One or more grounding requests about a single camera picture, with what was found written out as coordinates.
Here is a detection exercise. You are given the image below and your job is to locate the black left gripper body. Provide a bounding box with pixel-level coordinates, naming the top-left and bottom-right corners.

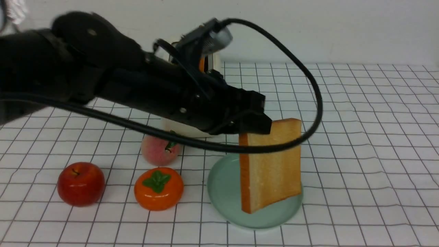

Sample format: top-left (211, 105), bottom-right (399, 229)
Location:
top-left (199, 70), bottom-right (265, 135)

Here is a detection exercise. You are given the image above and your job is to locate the red apple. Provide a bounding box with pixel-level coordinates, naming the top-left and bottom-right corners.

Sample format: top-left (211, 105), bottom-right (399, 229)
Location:
top-left (57, 162), bottom-right (105, 207)

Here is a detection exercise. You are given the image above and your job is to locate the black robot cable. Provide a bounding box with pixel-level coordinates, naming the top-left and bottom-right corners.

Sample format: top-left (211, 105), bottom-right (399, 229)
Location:
top-left (0, 19), bottom-right (323, 154)

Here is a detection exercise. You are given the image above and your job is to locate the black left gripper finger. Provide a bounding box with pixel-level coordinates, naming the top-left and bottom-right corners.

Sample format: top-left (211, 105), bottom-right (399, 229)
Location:
top-left (237, 114), bottom-right (272, 134)

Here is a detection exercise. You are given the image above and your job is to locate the pink peach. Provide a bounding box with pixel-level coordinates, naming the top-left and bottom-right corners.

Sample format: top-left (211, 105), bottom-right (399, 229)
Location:
top-left (141, 136), bottom-right (181, 167)

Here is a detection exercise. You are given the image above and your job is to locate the orange persimmon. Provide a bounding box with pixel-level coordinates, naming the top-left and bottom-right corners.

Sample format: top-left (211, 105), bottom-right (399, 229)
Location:
top-left (134, 167), bottom-right (185, 211)

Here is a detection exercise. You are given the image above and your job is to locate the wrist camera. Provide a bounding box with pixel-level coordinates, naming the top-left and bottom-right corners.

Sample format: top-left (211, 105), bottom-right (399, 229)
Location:
top-left (175, 18), bottom-right (233, 57)

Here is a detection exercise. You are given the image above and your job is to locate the cream white toaster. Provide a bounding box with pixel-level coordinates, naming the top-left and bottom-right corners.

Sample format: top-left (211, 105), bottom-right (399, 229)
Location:
top-left (160, 52), bottom-right (224, 139)

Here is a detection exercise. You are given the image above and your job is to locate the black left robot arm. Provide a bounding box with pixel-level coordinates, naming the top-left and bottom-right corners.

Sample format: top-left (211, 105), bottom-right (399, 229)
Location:
top-left (1, 11), bottom-right (272, 135)

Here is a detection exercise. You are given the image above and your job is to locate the white grid tablecloth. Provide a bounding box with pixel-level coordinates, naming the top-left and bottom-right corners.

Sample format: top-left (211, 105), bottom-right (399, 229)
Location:
top-left (0, 64), bottom-right (439, 247)

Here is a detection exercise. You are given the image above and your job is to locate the pale green plate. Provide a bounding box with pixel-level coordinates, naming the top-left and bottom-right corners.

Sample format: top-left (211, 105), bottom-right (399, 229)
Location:
top-left (207, 153), bottom-right (304, 230)

